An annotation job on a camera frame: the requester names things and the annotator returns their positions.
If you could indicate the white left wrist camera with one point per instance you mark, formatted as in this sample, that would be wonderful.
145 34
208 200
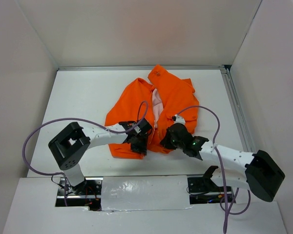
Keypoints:
137 128

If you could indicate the orange jacket with pink lining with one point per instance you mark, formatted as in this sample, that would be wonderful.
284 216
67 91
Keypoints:
162 96

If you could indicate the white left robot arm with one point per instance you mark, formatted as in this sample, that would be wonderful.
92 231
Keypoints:
71 143

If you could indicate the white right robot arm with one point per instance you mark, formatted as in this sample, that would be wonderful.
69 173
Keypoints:
256 172

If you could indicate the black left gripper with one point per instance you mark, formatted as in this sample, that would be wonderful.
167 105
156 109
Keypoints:
143 147

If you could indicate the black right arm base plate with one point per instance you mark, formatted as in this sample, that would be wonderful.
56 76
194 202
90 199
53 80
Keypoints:
203 191

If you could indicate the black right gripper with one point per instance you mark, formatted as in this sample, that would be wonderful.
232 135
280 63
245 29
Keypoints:
165 141

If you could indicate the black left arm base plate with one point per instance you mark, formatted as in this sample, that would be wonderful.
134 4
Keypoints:
89 197

